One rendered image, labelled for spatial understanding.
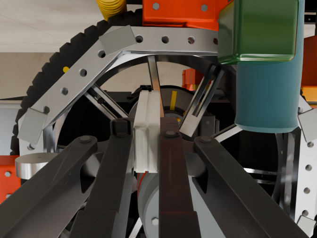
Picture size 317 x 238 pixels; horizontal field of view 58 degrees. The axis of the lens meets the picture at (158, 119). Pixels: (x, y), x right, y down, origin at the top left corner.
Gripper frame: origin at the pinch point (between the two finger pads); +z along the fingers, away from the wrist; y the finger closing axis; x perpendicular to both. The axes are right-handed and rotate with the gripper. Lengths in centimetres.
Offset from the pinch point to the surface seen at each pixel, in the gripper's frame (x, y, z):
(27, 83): -173, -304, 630
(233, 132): -18.5, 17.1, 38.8
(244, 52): 5.1, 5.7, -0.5
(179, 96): -24, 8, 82
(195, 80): -60, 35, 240
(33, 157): -6.8, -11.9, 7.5
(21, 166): -6.5, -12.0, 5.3
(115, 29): 3.3, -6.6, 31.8
